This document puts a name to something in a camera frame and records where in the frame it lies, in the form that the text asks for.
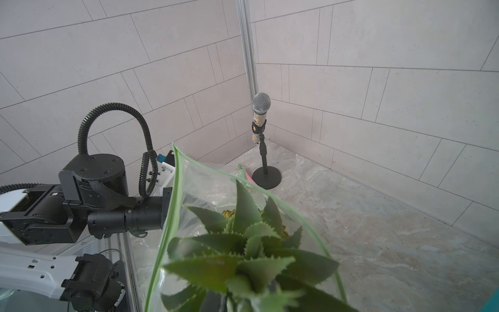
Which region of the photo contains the bagged pineapple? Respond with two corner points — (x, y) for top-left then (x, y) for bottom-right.
(161, 182), (351, 311)

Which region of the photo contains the black microphone stand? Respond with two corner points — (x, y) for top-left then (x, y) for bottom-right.
(252, 122), (282, 190)

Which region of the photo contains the glitter silver microphone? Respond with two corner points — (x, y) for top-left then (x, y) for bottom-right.
(252, 92), (271, 144)

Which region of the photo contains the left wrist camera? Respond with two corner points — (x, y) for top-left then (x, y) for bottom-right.
(154, 150), (175, 196)

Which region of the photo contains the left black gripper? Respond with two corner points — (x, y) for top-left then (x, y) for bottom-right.
(58, 153), (172, 239)

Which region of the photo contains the pineapple zip bag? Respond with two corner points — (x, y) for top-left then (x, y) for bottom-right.
(145, 150), (351, 311)

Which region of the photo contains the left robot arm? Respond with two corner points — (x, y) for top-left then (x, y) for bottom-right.
(1, 154), (171, 311)

